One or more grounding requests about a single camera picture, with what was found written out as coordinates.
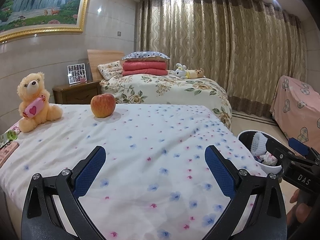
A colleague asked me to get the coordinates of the gold framed landscape painting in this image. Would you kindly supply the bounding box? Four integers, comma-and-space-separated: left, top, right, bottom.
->
0, 0, 93, 43

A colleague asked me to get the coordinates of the green packet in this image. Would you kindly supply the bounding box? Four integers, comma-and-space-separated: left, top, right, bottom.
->
0, 130, 18, 148

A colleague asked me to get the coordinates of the cream teddy bear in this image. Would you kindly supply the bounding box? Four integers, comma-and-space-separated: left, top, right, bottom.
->
17, 72, 63, 133

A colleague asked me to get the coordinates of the person's right hand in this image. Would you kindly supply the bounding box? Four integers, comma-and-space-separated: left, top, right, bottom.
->
286, 189, 317, 230

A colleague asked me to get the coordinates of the photo collage frame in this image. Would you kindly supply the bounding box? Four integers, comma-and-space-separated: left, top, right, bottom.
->
67, 64, 87, 85

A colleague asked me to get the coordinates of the bed with floral cover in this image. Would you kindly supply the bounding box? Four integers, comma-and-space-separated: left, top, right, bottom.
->
100, 70, 233, 130

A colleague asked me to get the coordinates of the white plastic bag red print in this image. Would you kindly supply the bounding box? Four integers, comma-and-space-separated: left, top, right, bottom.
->
257, 151, 279, 167

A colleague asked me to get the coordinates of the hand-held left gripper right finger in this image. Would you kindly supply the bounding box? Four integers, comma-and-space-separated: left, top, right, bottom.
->
204, 145, 287, 240

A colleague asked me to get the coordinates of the yellow plush toy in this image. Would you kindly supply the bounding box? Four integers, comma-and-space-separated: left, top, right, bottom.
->
186, 67, 206, 79

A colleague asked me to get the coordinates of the blue and white pillow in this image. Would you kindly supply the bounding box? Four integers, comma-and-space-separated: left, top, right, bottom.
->
122, 51, 171, 62

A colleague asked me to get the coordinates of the wooden nightstand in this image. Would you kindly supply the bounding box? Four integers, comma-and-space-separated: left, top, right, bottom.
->
52, 80, 102, 105

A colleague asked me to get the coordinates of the pink folded quilt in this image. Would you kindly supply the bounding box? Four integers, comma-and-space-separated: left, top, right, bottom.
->
122, 59, 168, 77

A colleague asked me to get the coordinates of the beige patterned curtain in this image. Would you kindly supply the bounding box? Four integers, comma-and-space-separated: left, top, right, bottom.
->
136, 0, 308, 120

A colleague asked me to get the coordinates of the white foam net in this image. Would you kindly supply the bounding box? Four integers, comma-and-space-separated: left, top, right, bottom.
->
250, 132, 269, 157

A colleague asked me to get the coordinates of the pink cloth covered furniture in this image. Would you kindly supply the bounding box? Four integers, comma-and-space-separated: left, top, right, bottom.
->
270, 75, 320, 153

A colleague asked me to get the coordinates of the white bunny plush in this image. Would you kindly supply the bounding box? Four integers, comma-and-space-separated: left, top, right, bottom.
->
174, 63, 189, 78

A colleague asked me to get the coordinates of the wooden headboard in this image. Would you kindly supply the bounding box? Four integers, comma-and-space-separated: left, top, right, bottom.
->
87, 49, 125, 80

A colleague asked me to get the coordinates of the white trash bin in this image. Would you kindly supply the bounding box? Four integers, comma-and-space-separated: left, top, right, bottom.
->
237, 129, 284, 178

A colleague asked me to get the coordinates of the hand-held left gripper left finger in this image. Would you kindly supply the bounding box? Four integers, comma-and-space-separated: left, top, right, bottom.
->
21, 146, 107, 240

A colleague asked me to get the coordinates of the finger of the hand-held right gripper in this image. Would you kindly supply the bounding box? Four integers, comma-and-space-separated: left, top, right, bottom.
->
265, 137, 300, 167
288, 137, 320, 165

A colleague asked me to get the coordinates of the pink flat box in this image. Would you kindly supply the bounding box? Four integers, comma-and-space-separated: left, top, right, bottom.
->
0, 142, 20, 167

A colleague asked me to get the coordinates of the red apple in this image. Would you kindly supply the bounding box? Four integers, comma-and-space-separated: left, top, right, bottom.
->
90, 93, 116, 118

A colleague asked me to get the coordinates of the floral pillow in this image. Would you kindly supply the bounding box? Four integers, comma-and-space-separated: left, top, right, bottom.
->
97, 60, 123, 81

